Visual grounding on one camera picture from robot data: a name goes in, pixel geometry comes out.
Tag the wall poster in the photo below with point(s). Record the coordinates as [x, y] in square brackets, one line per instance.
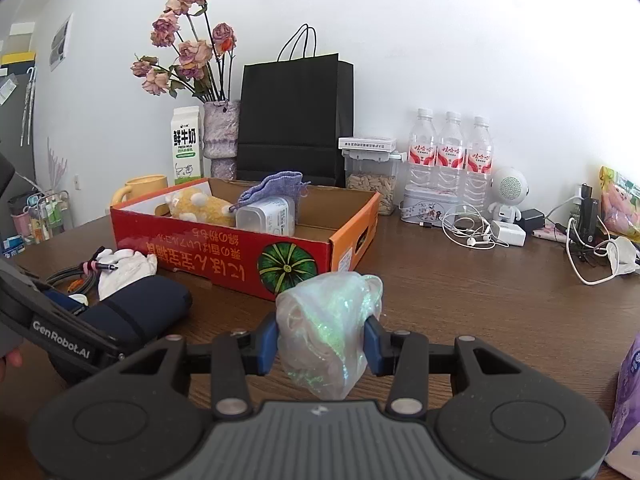
[61, 40]

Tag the white green milk carton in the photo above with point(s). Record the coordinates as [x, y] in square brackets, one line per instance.
[186, 145]

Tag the iridescent plastic bag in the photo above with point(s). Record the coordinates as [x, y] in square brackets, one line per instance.
[325, 330]

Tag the red cardboard box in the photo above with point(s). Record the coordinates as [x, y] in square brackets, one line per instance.
[200, 260]

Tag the dried pink roses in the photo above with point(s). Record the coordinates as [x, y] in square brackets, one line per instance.
[192, 55]

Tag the black stick device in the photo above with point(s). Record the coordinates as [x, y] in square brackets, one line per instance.
[590, 220]

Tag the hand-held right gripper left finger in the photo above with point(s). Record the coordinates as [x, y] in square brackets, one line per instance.
[266, 347]

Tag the pink cup dark lid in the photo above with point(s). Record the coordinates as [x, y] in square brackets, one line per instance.
[21, 217]

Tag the pink patterned tube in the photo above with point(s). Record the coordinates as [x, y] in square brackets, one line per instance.
[550, 235]

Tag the flat white red carton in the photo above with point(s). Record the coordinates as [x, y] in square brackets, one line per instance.
[367, 142]

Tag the white printed tin box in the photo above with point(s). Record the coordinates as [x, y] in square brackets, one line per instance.
[425, 205]

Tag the white robot figure speaker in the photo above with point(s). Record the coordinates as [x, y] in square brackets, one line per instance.
[510, 187]

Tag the white charger block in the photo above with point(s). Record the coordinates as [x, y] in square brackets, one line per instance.
[507, 232]

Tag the clear water bottle red label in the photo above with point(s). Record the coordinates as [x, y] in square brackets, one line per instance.
[422, 152]
[451, 157]
[479, 162]

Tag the white cloth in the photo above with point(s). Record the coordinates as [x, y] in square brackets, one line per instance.
[125, 275]

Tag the yellow ceramic mug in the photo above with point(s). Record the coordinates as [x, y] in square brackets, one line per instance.
[145, 185]

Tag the clear seed container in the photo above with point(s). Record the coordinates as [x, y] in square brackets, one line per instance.
[372, 185]

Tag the black paper bag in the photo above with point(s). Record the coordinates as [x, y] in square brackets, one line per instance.
[295, 120]

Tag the purple fabric pouch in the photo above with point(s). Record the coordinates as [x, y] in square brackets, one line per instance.
[270, 187]

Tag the yellow pink snack bag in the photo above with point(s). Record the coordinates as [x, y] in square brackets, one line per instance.
[620, 205]

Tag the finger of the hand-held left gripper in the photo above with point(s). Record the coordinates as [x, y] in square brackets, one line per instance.
[65, 302]

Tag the purple tissue pack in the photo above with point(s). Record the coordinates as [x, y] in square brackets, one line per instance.
[627, 400]

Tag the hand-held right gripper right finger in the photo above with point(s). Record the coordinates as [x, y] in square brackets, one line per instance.
[373, 350]

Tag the black power adapter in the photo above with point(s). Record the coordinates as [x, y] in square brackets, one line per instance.
[533, 220]

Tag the white face mask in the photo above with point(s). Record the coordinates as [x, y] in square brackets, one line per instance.
[624, 256]

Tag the blue printed boxes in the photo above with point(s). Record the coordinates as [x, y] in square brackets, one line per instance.
[12, 247]

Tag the translucent plastic container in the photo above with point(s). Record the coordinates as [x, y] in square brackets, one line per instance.
[265, 217]

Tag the yellow white plush toy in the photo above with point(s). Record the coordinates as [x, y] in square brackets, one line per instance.
[200, 207]

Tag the purple speckled vase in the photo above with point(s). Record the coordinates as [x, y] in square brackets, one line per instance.
[220, 130]

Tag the person's left hand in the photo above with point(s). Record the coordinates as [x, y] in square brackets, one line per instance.
[10, 361]

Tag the small green bottle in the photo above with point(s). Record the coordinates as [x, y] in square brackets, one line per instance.
[576, 212]

